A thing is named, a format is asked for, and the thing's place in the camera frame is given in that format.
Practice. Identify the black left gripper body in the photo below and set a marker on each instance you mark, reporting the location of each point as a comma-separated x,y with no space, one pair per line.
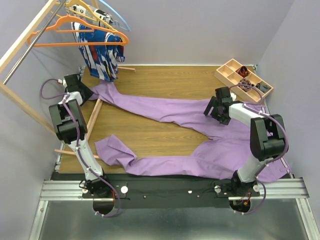
88,92

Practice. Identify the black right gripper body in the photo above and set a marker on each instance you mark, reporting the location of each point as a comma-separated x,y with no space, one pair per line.
216,114

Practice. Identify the purple trousers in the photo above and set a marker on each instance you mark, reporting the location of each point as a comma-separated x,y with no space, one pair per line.
152,136

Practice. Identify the orange plastic hanger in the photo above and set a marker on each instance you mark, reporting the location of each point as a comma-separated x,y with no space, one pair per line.
85,34

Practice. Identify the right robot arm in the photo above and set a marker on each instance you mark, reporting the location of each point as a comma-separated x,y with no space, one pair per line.
268,139

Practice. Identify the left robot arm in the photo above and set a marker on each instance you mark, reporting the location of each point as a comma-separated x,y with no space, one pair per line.
70,127

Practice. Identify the light blue hanger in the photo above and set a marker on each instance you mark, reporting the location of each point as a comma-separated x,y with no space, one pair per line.
121,22

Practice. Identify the yellow orange hanger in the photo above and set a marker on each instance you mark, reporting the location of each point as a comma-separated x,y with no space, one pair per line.
122,36

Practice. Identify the blue white patterned garment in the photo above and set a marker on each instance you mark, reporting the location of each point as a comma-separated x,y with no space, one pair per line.
102,61

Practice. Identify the patterned rolled item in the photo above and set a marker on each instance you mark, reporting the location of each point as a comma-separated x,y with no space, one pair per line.
245,84

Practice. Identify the wooden compartment tray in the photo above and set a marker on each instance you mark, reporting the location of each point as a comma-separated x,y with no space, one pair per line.
228,76

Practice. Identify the red black rolled item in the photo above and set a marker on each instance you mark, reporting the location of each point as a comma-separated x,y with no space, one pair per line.
243,71

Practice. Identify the grey rolled item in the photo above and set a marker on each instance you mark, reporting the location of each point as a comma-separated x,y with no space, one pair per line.
264,88

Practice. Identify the metal hanging rod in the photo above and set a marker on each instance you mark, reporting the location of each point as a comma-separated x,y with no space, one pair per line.
22,39

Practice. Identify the black white printed garment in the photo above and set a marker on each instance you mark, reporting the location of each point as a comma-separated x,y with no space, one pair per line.
90,14

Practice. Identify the wooden clothes rack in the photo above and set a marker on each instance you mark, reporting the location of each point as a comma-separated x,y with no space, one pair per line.
22,138

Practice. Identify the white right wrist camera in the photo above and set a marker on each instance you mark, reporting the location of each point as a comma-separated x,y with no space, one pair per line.
233,96

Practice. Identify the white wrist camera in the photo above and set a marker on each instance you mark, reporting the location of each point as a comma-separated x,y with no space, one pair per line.
233,96
65,85

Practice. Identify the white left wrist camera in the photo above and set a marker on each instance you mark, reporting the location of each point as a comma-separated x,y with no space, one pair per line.
65,85

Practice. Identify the black mounting base plate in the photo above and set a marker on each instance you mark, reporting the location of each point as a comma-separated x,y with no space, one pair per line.
147,192

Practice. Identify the aluminium rail frame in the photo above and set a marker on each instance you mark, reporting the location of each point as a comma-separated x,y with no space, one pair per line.
65,214

